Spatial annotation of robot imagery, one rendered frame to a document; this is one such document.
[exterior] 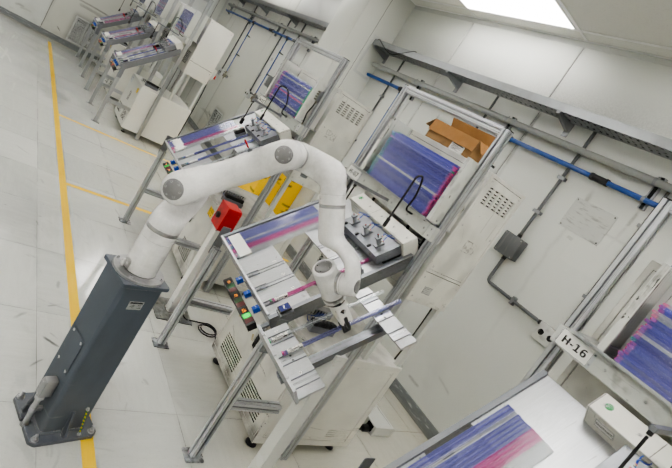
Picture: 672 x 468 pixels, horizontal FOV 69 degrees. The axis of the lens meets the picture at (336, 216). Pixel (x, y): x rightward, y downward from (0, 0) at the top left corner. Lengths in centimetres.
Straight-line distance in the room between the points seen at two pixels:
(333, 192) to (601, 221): 227
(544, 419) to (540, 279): 190
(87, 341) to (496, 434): 140
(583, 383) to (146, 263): 157
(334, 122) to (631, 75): 203
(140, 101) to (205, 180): 478
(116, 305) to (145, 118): 477
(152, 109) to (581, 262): 497
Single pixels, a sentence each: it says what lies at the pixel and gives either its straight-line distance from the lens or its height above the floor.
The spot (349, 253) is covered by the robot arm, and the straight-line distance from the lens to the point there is 161.
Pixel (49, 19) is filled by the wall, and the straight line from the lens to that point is 1034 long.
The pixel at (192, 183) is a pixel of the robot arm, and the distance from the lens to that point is 167.
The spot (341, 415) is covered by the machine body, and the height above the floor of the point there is 27.
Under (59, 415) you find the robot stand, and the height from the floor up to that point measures 10.
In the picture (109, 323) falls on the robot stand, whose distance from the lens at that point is 191.
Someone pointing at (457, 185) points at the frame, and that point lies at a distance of 218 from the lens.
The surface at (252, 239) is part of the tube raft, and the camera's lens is 248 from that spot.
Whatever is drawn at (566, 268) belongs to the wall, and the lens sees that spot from 351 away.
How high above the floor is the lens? 155
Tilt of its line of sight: 10 degrees down
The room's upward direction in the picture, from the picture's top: 33 degrees clockwise
